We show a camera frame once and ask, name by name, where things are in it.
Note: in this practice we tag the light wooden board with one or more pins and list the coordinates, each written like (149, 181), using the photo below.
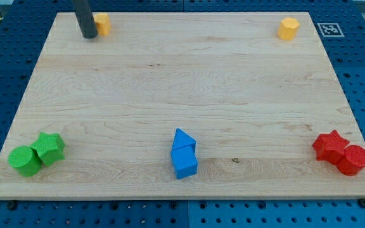
(254, 104)

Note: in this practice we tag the red cylinder block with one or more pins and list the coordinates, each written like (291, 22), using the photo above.
(353, 160)

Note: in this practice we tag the yellow octagon block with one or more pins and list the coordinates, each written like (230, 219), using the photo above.
(288, 28)

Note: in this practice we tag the red star block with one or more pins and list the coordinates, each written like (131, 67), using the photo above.
(330, 147)

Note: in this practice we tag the yellow hexagon block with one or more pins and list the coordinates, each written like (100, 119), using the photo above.
(103, 25)

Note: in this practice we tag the green star block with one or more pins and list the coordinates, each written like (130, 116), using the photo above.
(49, 148)

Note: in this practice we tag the blue cube block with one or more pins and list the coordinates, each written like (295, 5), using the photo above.
(184, 162)

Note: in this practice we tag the white fiducial marker tag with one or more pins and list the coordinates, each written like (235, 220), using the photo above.
(330, 29)

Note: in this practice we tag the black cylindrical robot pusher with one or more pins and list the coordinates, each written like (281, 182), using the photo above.
(84, 15)

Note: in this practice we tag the green cylinder block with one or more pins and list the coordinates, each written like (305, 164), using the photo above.
(25, 161)

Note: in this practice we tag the blue triangle block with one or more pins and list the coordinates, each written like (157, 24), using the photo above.
(182, 139)

